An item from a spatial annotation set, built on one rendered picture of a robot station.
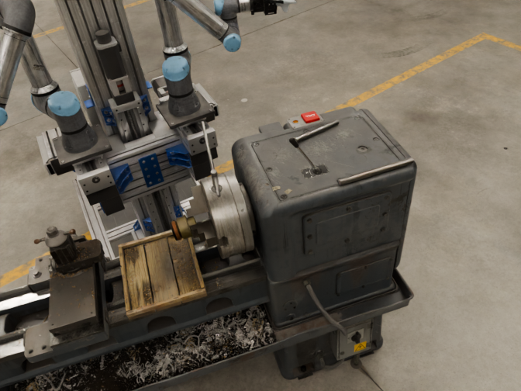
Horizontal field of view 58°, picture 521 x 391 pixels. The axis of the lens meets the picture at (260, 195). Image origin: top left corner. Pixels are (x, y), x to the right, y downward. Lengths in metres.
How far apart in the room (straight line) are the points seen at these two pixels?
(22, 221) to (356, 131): 2.72
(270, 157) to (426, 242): 1.66
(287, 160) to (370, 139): 0.33
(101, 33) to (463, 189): 2.57
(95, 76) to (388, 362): 2.00
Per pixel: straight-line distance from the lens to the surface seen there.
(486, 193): 3.61
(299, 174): 1.67
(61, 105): 2.10
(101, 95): 2.32
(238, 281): 1.86
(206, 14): 2.07
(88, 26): 2.18
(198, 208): 1.77
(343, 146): 1.79
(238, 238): 1.68
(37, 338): 1.93
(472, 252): 3.20
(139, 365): 2.12
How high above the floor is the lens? 2.35
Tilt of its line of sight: 43 degrees down
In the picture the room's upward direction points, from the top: 7 degrees counter-clockwise
